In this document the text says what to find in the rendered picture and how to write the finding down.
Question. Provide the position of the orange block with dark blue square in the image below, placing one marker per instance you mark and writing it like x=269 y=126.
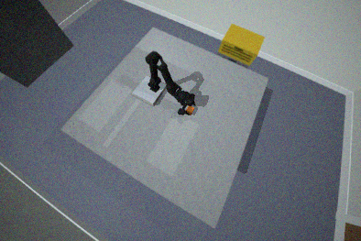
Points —
x=190 y=109

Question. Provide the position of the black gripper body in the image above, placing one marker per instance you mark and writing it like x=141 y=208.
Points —
x=182 y=110

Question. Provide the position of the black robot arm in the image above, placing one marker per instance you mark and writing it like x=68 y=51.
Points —
x=152 y=59

